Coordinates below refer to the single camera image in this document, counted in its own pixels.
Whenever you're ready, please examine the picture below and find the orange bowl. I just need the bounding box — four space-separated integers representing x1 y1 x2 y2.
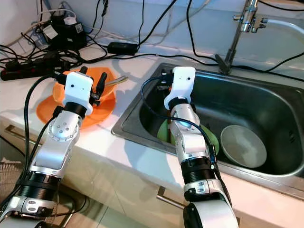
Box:
52 66 117 106

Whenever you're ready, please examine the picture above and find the metal kitchen faucet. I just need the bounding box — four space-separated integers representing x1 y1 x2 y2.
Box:
214 0 269 74

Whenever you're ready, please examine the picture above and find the beige kitchen cabinet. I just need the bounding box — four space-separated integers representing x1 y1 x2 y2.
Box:
0 112 304 228

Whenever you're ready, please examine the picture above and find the black power strip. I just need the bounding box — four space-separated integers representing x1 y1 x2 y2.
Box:
0 59 72 81

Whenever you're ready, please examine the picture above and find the small black adapter box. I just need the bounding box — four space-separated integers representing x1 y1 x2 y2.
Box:
107 42 141 54

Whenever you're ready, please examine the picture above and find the black power adapter white label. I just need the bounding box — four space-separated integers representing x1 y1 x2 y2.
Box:
40 13 87 50

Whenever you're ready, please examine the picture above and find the green plate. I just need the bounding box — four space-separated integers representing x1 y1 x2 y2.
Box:
156 118 220 155

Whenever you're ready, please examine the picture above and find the stainless steel sink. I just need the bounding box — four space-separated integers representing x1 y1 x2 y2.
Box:
111 62 304 200

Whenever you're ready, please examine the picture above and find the white bowl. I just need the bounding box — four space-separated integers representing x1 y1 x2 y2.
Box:
220 125 268 168

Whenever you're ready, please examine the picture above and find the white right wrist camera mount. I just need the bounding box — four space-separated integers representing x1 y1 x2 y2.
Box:
164 66 196 111

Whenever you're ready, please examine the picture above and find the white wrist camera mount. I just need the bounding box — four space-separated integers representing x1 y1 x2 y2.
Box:
164 66 196 111
64 71 95 114

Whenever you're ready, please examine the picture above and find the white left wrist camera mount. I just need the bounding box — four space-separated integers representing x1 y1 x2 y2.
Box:
64 71 95 114

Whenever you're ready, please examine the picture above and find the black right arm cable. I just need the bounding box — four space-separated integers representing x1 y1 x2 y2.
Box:
141 76 217 164

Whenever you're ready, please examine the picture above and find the metal cabinet handle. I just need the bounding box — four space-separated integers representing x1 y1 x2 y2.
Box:
5 124 38 145
157 185 186 209

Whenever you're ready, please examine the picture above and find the thin black knotted cable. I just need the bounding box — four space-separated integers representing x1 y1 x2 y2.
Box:
93 0 109 34

